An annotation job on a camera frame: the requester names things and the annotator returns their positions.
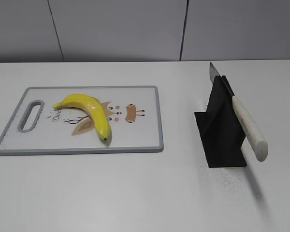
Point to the cleaver knife with white handle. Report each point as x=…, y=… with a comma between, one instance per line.
x=249, y=126

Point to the yellow plastic banana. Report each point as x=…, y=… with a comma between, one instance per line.
x=93, y=109

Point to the white cutting board grey rim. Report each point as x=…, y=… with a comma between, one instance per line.
x=36, y=128

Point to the black knife stand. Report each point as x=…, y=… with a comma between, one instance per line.
x=221, y=133

